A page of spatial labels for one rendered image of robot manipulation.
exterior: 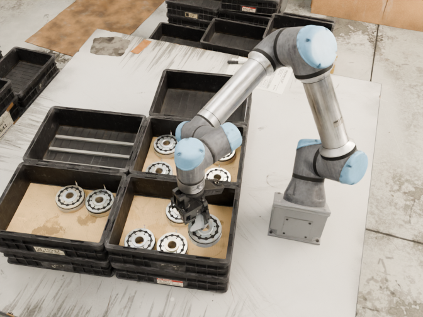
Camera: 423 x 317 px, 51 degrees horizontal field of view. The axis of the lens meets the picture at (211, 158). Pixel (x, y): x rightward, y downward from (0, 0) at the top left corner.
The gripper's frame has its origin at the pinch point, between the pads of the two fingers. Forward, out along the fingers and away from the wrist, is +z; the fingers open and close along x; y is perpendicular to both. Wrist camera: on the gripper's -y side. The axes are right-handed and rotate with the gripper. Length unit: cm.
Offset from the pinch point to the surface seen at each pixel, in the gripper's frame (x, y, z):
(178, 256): 3.3, 10.4, 6.4
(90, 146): -64, 9, 17
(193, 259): 6.8, 7.2, 6.5
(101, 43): -141, -33, 29
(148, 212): -22.4, 6.8, 16.5
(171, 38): -179, -99, 74
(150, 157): -44.2, -7.1, 16.6
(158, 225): -15.5, 6.8, 16.4
